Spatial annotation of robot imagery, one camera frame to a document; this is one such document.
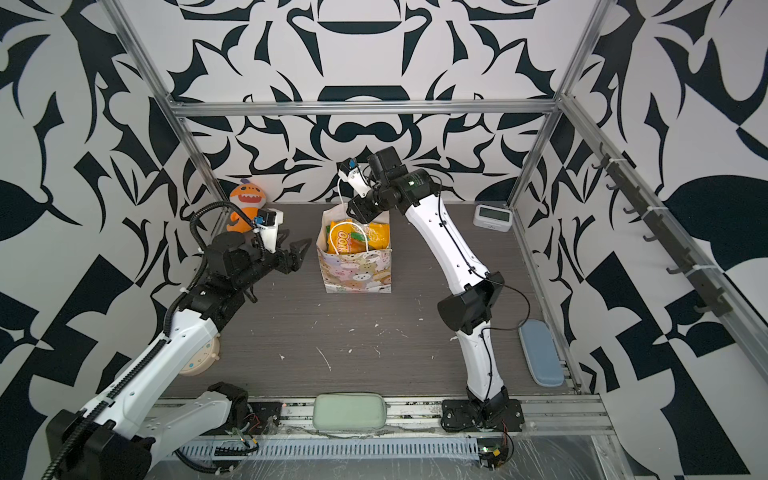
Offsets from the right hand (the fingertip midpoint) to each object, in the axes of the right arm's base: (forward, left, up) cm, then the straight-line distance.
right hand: (353, 204), depth 77 cm
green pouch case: (-41, +3, -29) cm, 51 cm away
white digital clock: (+21, -47, -29) cm, 59 cm away
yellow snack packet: (-4, +3, -8) cm, 9 cm away
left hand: (-8, +13, 0) cm, 15 cm away
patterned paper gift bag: (-11, 0, -7) cm, 13 cm away
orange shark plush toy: (+26, +42, -22) cm, 54 cm away
